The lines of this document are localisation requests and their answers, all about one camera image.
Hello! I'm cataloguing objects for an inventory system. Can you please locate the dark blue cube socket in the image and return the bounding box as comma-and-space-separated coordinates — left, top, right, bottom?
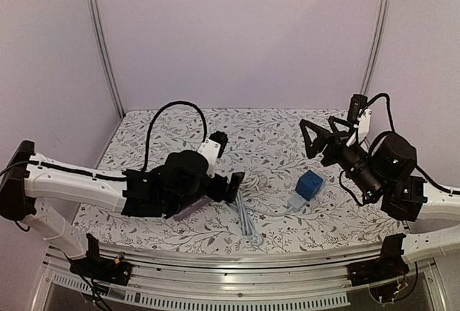
295, 170, 324, 201

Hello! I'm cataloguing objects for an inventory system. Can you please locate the light blue power strip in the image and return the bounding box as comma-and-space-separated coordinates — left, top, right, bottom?
287, 192, 307, 211

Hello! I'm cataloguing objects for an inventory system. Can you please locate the light blue cable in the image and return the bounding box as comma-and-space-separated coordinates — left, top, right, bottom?
233, 195, 292, 246

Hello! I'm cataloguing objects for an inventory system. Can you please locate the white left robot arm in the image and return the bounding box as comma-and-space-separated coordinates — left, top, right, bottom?
1, 139, 245, 278

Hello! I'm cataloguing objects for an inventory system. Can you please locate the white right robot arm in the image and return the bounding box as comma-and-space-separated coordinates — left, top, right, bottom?
300, 117, 459, 279

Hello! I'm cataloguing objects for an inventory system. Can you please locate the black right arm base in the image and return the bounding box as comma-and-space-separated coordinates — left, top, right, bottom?
346, 233, 409, 287

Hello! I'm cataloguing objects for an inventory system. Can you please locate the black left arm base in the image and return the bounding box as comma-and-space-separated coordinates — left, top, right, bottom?
69, 233, 133, 286

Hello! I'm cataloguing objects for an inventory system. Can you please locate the purple power strip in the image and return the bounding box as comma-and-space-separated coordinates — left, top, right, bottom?
172, 196, 211, 221

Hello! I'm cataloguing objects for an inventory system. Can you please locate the floral patterned table mat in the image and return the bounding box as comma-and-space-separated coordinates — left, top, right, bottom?
73, 109, 403, 255

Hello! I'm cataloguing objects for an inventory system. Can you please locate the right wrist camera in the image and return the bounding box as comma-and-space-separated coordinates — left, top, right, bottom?
346, 94, 372, 147

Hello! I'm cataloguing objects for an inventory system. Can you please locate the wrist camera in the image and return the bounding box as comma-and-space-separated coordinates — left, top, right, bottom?
197, 131, 228, 178
346, 94, 372, 147

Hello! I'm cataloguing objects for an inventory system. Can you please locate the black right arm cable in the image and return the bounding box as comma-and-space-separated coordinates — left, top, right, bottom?
339, 92, 454, 208

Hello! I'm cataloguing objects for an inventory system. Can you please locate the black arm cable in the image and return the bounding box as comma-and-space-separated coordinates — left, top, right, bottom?
0, 101, 208, 182
339, 92, 454, 208

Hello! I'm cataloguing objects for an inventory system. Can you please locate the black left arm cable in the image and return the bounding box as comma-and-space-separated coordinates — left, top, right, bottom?
0, 101, 208, 182

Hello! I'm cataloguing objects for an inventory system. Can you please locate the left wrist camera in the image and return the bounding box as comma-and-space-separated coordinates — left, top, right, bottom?
197, 131, 228, 178

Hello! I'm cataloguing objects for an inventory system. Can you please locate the cream coiled power cable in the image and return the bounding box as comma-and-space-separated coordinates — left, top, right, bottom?
239, 172, 270, 192

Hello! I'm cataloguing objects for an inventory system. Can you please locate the aluminium front table rail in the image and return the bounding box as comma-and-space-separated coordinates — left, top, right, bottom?
30, 238, 450, 311

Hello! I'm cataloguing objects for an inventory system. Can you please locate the right aluminium frame post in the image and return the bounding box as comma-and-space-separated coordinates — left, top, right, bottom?
360, 0, 391, 95

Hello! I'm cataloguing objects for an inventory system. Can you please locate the aluminium frame post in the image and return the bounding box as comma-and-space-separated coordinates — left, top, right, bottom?
87, 0, 126, 119
360, 0, 391, 95

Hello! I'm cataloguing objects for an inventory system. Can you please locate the left aluminium frame post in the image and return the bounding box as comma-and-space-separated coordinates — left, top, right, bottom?
87, 0, 126, 119

